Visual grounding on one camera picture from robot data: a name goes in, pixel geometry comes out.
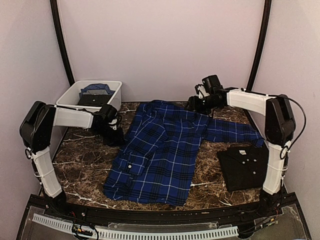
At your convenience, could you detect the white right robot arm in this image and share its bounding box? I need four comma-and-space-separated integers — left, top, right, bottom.
186, 84, 302, 195

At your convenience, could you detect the black front rail base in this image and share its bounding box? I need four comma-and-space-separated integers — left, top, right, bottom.
16, 192, 311, 240

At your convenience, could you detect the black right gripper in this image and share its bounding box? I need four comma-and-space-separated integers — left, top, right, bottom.
185, 94, 220, 115

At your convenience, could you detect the folded black shirt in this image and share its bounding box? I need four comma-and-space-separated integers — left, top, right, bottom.
217, 146, 269, 192

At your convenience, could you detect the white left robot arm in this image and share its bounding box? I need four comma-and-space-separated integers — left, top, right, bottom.
19, 101, 125, 199

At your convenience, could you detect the blue plaid long sleeve shirt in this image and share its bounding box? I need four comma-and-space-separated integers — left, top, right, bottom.
103, 100, 264, 206

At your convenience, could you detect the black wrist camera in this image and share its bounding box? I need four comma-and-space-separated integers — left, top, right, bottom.
99, 104, 118, 123
202, 74, 223, 95

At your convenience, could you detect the black shirt in bin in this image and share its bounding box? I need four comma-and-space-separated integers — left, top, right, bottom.
77, 94, 112, 107

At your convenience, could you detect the black vertical frame post right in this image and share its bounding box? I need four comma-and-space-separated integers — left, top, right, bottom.
245, 0, 272, 93

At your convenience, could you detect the white slotted cable duct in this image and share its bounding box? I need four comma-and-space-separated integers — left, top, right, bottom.
32, 213, 239, 240

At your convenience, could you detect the black vertical frame post left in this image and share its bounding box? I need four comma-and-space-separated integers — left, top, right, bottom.
49, 0, 75, 87

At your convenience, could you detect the white plastic bin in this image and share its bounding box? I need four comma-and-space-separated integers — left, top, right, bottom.
56, 80, 122, 112

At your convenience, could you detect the blue patterned shirt in bin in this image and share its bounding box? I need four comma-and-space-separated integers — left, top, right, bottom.
79, 83, 115, 97

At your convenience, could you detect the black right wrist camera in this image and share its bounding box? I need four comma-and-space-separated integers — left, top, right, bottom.
202, 74, 223, 95

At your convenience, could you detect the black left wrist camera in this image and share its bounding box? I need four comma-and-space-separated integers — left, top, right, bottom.
99, 104, 118, 123

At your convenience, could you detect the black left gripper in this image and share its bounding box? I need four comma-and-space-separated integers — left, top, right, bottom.
94, 123, 126, 147

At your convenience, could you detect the black vertical frame post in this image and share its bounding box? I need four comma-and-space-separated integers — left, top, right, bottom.
245, 0, 272, 93
49, 0, 75, 87

